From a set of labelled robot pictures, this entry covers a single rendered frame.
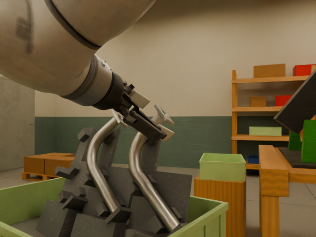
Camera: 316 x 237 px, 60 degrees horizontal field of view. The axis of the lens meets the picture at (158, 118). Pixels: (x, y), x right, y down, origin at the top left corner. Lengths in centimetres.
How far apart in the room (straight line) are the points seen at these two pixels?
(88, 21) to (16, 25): 8
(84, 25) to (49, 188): 78
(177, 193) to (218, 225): 13
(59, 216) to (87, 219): 12
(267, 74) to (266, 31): 114
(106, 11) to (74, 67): 9
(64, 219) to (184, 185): 35
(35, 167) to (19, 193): 477
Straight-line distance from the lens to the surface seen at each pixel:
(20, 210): 102
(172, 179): 66
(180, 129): 671
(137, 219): 71
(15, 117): 737
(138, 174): 66
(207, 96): 660
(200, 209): 78
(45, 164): 555
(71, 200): 81
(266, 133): 594
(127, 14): 36
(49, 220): 88
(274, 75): 602
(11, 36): 37
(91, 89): 45
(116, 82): 49
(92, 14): 35
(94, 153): 81
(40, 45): 37
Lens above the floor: 117
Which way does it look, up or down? level
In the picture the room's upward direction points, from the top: straight up
